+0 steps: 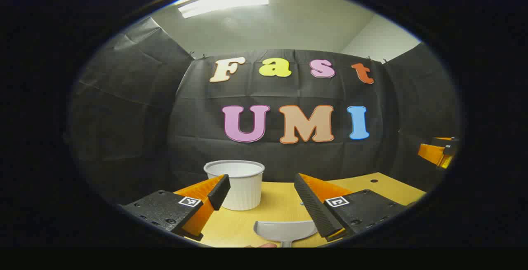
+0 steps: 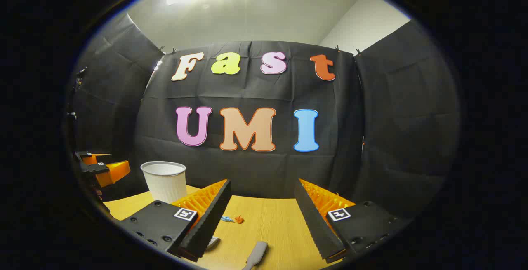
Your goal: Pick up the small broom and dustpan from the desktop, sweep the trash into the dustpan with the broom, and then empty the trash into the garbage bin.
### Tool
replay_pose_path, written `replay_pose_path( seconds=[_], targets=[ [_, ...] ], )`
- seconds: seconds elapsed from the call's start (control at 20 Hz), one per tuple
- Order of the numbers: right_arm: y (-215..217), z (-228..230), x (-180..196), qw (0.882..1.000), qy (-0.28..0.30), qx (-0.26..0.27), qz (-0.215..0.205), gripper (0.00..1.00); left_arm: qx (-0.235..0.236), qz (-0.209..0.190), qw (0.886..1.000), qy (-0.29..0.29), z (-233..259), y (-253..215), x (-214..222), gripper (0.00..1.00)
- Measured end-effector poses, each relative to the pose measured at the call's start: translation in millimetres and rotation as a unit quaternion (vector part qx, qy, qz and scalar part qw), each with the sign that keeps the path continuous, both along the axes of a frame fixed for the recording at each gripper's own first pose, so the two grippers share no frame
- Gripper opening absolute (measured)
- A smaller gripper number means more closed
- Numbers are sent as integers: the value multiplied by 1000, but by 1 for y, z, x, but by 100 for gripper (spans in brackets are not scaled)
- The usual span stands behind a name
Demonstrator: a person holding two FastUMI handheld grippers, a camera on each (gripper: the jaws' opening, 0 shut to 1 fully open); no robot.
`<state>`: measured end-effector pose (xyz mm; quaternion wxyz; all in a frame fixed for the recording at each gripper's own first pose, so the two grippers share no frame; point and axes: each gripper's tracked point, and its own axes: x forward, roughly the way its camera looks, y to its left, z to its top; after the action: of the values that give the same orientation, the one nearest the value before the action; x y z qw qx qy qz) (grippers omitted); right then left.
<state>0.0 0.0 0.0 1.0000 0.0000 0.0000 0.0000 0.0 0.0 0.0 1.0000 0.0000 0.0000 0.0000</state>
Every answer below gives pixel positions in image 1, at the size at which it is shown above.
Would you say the wooden desktop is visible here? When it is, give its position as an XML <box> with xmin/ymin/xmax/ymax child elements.
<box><xmin>173</xmin><ymin>172</ymin><xmax>427</xmax><ymax>248</ymax></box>

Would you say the grey plastic dustpan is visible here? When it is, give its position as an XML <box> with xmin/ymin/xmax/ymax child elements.
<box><xmin>253</xmin><ymin>220</ymin><xmax>318</xmax><ymax>248</ymax></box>

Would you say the white ribbed garbage bin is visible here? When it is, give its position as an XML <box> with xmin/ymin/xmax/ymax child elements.
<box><xmin>203</xmin><ymin>160</ymin><xmax>265</xmax><ymax>211</ymax></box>

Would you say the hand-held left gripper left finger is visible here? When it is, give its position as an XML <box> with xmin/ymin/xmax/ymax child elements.
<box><xmin>120</xmin><ymin>174</ymin><xmax>231</xmax><ymax>242</ymax></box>

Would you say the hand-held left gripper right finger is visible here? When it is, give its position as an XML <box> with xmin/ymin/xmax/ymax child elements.
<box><xmin>294</xmin><ymin>173</ymin><xmax>407</xmax><ymax>242</ymax></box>

